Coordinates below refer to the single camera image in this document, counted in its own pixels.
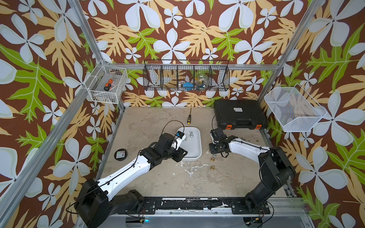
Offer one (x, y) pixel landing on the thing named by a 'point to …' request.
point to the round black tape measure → (120, 155)
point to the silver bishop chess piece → (191, 135)
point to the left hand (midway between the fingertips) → (185, 149)
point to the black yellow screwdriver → (189, 117)
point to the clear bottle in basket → (201, 79)
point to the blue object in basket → (188, 86)
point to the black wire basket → (186, 75)
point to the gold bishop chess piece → (212, 159)
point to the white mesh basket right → (294, 109)
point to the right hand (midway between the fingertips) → (212, 147)
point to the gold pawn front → (212, 168)
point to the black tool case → (240, 114)
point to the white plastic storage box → (192, 143)
